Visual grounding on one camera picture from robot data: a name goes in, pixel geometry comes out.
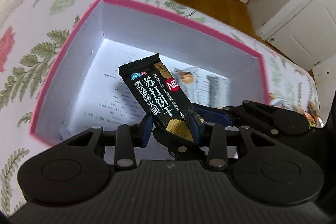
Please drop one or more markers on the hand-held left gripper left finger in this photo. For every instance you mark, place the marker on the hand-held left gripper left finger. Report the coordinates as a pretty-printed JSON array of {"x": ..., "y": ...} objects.
[{"x": 141, "y": 134}]

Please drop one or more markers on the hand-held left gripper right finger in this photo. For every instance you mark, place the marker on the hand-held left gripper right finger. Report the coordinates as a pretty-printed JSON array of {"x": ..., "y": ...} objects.
[{"x": 196, "y": 129}]

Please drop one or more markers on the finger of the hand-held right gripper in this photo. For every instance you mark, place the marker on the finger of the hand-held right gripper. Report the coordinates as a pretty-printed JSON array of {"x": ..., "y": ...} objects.
[
  {"x": 215, "y": 115},
  {"x": 170, "y": 141}
]

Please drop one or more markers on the black cracker packet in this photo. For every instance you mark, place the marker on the black cracker packet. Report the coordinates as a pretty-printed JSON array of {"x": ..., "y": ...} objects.
[{"x": 155, "y": 92}]

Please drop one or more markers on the pink cardboard box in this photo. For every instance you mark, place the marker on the pink cardboard box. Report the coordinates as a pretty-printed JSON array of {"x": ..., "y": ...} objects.
[{"x": 157, "y": 29}]

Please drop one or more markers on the orange snack packet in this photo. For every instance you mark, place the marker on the orange snack packet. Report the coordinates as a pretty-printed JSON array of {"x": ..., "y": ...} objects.
[{"x": 312, "y": 113}]

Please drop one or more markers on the silver cookie picture packet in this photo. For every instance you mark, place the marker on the silver cookie picture packet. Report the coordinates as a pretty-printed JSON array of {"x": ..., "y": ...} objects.
[{"x": 210, "y": 87}]

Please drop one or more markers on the printed paper sheet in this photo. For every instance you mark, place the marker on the printed paper sheet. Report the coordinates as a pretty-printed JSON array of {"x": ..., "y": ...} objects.
[{"x": 105, "y": 98}]

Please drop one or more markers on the white cabinet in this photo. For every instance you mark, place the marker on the white cabinet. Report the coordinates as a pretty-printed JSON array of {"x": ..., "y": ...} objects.
[{"x": 302, "y": 16}]

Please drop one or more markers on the floral bed sheet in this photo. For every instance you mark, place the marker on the floral bed sheet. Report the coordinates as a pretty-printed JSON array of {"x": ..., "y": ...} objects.
[{"x": 39, "y": 16}]

